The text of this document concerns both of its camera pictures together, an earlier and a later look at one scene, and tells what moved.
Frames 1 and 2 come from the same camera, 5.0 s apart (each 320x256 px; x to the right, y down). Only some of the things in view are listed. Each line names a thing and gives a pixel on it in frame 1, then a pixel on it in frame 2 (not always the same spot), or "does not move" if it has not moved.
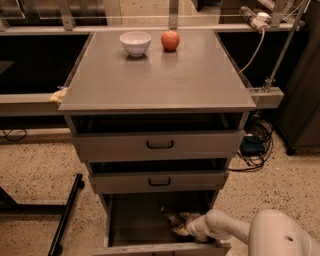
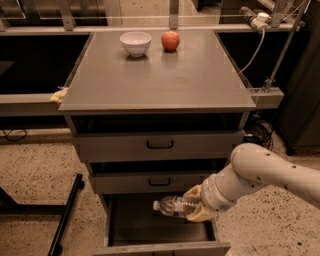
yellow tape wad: x=59 y=95 does not move
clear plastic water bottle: x=174 y=218 to x=171 y=205
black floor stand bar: x=8 y=206 does not move
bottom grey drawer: x=135 y=225 does not move
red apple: x=170 y=40 does not move
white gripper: x=192 y=224 to x=208 y=194
